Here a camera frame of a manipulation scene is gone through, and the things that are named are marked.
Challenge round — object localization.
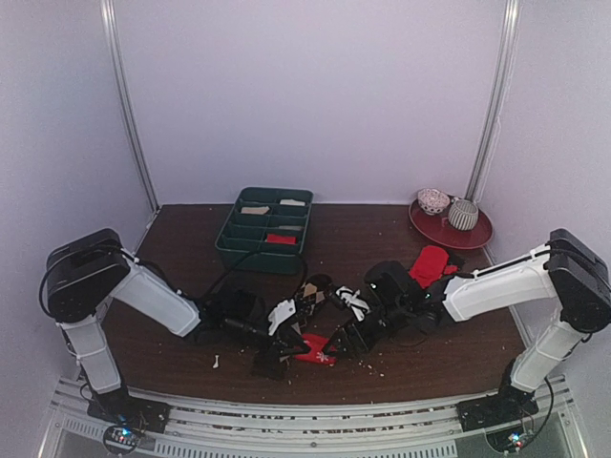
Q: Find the red snowflake sock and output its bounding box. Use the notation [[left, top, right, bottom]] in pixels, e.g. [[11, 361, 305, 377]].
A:
[[294, 333, 337, 366]]

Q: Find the brown argyle sock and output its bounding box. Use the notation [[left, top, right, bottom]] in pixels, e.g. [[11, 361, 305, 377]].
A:
[[293, 274, 332, 317]]

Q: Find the green compartment tray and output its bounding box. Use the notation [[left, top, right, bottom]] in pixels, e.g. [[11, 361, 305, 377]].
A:
[[215, 187, 313, 276]]

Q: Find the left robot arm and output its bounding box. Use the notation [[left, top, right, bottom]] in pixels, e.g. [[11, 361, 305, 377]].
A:
[[38, 228, 310, 424]]

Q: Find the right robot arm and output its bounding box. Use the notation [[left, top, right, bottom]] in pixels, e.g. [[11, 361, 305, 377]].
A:
[[323, 229, 610, 422]]

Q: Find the red cloth in tray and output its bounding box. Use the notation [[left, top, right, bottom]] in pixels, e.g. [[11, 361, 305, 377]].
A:
[[265, 233, 298, 245]]

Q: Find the beige cloth in tray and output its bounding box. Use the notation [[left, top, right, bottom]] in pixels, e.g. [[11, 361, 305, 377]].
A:
[[240, 206, 270, 216]]

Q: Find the black red argyle sock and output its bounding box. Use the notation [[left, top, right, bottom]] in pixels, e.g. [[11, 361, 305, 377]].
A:
[[444, 252, 467, 275]]

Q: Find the white cloth in tray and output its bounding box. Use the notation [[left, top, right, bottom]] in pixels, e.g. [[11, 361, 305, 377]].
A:
[[279, 198, 307, 207]]

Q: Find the red round plate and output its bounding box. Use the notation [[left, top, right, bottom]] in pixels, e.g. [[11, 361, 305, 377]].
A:
[[409, 200, 494, 250]]

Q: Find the white patterned bowl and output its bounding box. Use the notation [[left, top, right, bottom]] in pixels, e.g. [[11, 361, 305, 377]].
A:
[[417, 188, 451, 216]]

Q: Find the striped ceramic cup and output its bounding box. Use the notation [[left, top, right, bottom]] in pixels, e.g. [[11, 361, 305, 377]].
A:
[[448, 198, 478, 232]]

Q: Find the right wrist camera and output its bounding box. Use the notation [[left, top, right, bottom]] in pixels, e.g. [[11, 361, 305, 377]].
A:
[[364, 260, 424, 307]]

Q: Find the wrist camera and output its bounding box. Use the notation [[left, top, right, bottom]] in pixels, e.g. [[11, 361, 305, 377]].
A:
[[364, 260, 424, 307], [215, 288, 265, 329]]

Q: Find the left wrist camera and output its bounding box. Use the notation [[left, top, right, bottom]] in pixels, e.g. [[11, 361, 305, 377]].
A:
[[215, 288, 265, 329]]

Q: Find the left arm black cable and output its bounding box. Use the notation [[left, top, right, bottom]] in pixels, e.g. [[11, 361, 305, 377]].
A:
[[202, 248, 309, 306]]

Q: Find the aluminium front rail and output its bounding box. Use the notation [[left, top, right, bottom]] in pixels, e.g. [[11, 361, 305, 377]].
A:
[[40, 375, 586, 458]]

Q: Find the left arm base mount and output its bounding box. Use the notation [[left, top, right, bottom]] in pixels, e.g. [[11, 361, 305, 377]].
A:
[[87, 388, 171, 456]]

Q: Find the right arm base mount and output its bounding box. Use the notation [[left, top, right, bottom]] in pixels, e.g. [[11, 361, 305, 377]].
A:
[[456, 392, 539, 454]]

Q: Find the right aluminium post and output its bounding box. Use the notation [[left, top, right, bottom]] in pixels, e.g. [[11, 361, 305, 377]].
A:
[[465, 0, 521, 202]]

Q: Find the aluminium post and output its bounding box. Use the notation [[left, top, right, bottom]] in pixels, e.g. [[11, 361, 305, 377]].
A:
[[465, 0, 521, 202], [100, 0, 160, 213]]

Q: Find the left aluminium post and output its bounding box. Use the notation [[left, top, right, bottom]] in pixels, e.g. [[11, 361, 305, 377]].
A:
[[100, 0, 160, 213]]

